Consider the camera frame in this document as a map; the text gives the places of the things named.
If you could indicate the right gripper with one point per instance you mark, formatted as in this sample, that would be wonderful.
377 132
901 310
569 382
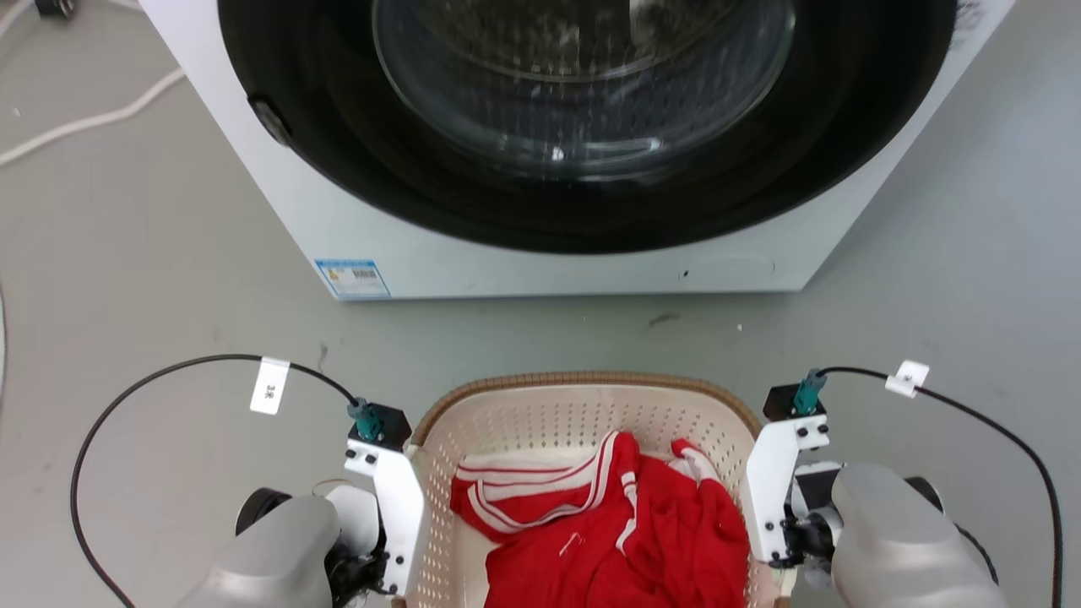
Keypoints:
812 528

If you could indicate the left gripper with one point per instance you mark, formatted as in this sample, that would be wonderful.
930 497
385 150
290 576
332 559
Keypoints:
356 523

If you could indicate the cream perforated laundry basket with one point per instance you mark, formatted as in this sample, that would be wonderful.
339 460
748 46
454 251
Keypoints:
549 414

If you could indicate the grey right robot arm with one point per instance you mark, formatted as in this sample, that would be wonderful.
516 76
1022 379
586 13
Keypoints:
895 540

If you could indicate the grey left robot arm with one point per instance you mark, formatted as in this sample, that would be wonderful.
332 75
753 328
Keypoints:
270 557

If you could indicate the red garment with white stripes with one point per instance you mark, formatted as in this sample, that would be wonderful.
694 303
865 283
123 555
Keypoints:
642 540

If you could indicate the blue white energy label sticker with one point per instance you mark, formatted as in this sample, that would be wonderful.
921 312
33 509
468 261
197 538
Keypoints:
355 279

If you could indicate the white front-load washing machine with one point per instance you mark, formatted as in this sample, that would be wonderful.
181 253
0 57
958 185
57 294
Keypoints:
524 270

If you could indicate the black round washer door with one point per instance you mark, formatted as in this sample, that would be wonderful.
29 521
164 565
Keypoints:
591 215

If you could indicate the dark object on floor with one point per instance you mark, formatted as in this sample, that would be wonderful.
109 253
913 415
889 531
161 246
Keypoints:
55 7

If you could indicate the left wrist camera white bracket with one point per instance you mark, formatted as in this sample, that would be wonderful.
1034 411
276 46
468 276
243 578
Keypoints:
397 498

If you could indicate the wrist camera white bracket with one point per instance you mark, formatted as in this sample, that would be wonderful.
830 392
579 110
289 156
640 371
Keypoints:
770 498
397 498

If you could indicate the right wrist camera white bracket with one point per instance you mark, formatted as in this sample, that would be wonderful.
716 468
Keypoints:
770 498

